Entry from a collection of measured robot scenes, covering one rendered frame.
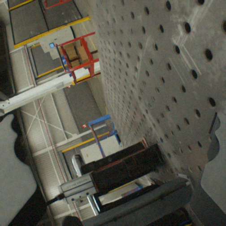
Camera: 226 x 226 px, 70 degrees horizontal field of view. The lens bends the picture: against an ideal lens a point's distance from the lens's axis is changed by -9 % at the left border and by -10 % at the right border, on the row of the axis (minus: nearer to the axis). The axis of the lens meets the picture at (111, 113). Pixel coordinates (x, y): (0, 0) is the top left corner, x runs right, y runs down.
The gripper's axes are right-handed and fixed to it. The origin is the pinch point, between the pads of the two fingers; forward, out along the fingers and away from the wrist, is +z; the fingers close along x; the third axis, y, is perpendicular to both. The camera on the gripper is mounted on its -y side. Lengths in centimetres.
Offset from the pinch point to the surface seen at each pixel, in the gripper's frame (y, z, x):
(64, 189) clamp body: 44, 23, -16
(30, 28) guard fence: 23, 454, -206
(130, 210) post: 34.2, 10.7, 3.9
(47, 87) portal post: 160, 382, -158
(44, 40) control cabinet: 131, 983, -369
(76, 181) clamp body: 41.7, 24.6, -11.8
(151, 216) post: 35.6, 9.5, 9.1
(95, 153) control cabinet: 605, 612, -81
